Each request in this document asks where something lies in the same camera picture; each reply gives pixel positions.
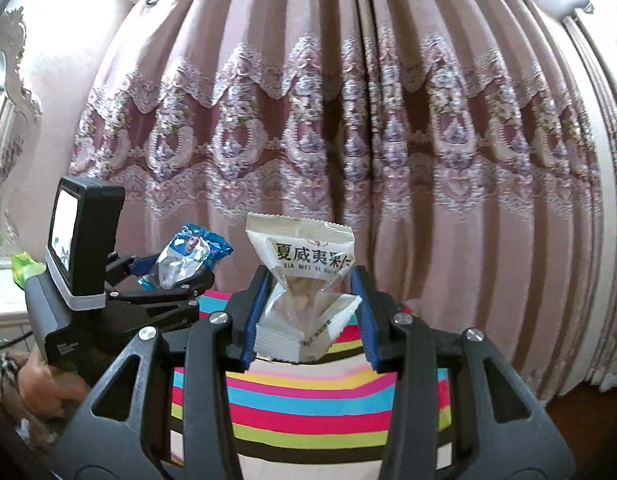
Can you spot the white snack packet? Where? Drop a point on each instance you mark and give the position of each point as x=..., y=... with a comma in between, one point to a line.
x=308, y=255

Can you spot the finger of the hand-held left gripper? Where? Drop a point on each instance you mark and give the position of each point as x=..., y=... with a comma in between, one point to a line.
x=188, y=289
x=136, y=265

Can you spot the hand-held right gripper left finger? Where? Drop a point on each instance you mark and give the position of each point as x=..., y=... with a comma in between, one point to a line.
x=253, y=310

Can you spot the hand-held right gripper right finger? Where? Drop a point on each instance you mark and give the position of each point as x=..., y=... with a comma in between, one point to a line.
x=364, y=310

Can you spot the green packet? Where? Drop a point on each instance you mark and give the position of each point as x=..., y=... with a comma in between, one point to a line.
x=28, y=270

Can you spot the pink pleated curtain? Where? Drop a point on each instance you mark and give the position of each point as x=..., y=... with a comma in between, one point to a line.
x=605, y=185

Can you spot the person's left hand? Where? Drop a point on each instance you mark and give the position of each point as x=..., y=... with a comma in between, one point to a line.
x=53, y=387

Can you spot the blue clear snack packet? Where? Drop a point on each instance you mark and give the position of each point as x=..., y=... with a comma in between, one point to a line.
x=188, y=260

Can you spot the ornate white mirror frame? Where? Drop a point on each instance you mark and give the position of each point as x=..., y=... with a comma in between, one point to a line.
x=18, y=100

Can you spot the striped multicolour blanket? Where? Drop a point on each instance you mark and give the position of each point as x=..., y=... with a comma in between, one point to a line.
x=308, y=400

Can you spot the white dresser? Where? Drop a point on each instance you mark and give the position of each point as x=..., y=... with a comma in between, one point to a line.
x=6, y=300

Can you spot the pink embroidered curtain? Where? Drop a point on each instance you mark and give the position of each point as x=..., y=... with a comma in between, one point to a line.
x=338, y=135

